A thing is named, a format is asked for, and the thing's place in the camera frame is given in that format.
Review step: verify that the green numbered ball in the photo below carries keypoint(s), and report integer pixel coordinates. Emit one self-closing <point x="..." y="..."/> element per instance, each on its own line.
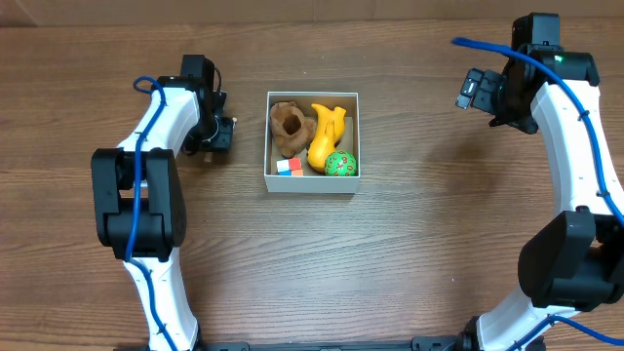
<point x="341" y="163"/>

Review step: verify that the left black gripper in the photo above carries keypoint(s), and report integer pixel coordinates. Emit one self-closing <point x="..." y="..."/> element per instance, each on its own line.
<point x="220" y="141"/>

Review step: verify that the multicoloured puzzle cube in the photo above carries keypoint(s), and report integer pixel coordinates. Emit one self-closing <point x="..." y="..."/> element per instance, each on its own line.
<point x="289" y="167"/>

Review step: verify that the white wooden rattle drum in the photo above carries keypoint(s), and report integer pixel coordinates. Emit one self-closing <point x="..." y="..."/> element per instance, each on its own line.
<point x="214" y="153"/>

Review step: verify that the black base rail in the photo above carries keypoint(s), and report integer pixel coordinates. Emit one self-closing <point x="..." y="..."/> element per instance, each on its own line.
<point x="418" y="343"/>

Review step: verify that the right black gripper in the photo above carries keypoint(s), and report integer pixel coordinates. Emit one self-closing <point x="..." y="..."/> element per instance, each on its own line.
<point x="510" y="123"/>

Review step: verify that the brown plush toy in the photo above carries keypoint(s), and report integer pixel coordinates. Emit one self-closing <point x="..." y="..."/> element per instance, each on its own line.
<point x="291" y="130"/>

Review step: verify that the white cardboard box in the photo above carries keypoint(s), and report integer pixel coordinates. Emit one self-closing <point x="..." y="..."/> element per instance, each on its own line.
<point x="312" y="181"/>

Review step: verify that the yellow rubber duck toy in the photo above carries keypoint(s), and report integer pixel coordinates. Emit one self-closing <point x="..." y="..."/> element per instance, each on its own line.
<point x="329" y="131"/>

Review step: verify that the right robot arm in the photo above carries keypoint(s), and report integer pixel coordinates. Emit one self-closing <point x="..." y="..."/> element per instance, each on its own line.
<point x="575" y="262"/>

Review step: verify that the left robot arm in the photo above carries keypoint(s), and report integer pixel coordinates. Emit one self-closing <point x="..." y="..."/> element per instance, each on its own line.
<point x="139" y="206"/>

